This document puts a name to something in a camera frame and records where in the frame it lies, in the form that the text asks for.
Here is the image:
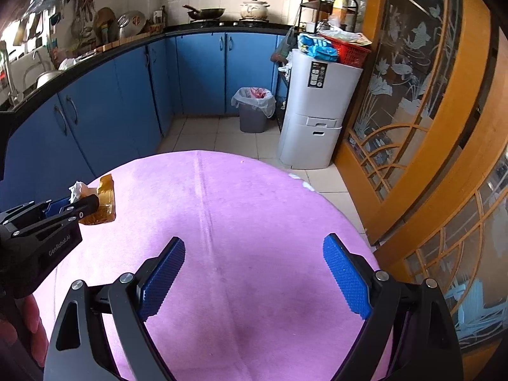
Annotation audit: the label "crumpled white plastic bag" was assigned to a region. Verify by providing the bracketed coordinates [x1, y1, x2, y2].
[317, 26, 362, 43]

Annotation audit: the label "blue base cabinets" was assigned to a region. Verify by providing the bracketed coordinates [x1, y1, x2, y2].
[0, 32, 292, 211]

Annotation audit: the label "wooden etched glass door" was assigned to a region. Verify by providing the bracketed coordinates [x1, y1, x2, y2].
[333, 0, 497, 247]
[373, 67, 508, 381]

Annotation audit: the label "white clay pot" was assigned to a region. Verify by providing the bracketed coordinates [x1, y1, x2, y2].
[239, 0, 271, 20]

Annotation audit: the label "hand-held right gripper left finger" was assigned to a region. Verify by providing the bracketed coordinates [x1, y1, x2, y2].
[43, 236, 187, 381]

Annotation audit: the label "white plastic storage cabinet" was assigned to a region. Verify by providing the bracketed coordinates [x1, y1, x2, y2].
[277, 49, 364, 169]

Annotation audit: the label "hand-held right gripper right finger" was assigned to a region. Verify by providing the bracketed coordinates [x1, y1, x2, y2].
[322, 233, 465, 381]

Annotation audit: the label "red plastic basket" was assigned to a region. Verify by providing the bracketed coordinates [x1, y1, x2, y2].
[319, 34, 371, 68]

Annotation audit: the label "black wok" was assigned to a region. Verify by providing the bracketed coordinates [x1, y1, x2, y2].
[183, 5, 226, 21]

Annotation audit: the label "person's left hand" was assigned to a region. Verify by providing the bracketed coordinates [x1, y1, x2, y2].
[0, 294, 49, 368]

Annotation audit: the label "steel pot lid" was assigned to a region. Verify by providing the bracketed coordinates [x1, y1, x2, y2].
[117, 10, 145, 40]

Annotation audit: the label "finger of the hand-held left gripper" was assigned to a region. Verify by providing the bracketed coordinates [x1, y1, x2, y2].
[0, 194, 101, 244]
[0, 197, 73, 228]

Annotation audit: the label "steel sink faucet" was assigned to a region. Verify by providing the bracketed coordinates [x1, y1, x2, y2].
[0, 42, 20, 106]

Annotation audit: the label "pink tablecloth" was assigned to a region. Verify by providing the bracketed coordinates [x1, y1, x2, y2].
[32, 150, 393, 381]

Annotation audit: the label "round wooden board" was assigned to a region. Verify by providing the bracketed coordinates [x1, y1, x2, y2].
[94, 7, 117, 44]

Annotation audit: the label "blue snack packet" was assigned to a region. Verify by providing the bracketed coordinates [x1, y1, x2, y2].
[297, 34, 338, 62]

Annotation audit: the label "black metal rack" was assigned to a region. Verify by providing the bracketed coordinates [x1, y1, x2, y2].
[278, 0, 360, 131]

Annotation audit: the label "light blue plastic chair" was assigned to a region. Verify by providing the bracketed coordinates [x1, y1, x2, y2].
[444, 278, 489, 342]

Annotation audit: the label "white tissue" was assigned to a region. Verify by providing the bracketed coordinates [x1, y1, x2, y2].
[68, 181, 90, 204]

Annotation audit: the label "grey waste bin white liner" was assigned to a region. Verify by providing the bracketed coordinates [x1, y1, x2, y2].
[231, 86, 276, 133]

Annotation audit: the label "clear amber packet with tissue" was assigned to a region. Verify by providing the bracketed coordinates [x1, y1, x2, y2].
[79, 174, 117, 226]

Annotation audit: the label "hanging patterned plastic bag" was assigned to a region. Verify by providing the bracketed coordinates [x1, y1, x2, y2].
[271, 26, 298, 64]

